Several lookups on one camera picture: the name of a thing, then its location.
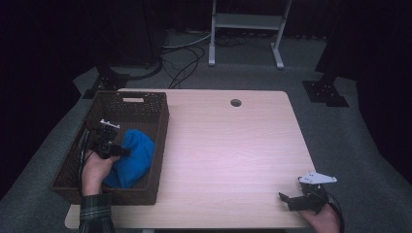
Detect brown wicker basket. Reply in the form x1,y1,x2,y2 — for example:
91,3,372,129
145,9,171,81
49,90,170,206

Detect white floor cable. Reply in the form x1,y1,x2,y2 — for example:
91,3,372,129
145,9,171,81
162,32,214,50

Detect blue printed t-shirt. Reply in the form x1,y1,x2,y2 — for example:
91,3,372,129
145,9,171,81
102,129,155,190

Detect right hand-held gripper cable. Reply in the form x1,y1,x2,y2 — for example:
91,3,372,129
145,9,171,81
326,191,346,233

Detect person's left hand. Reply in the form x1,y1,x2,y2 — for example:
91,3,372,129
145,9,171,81
81,150,120,197

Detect black stand with square base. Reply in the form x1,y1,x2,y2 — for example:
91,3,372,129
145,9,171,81
301,64,351,109

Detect black stand with flat feet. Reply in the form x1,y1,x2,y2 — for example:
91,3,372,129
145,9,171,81
81,62,131,100

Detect white metal stand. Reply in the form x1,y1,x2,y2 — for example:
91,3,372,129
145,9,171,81
208,0,293,70

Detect thick black hose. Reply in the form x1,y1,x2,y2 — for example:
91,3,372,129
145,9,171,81
127,55,165,82

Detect black floor cables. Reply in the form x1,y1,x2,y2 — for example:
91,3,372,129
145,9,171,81
160,44,207,90

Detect left hand-held gripper cable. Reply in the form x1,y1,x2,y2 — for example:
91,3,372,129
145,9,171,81
77,128,95,196

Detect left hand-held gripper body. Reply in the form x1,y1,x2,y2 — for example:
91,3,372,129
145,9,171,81
86,119,122,160

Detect hand-held gripper cable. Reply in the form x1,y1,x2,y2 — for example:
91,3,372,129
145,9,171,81
326,191,346,233
77,128,95,196

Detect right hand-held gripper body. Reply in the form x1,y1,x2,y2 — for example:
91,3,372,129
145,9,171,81
288,171,338,215

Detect person's right hand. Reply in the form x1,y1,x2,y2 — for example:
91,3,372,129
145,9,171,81
298,204,342,233

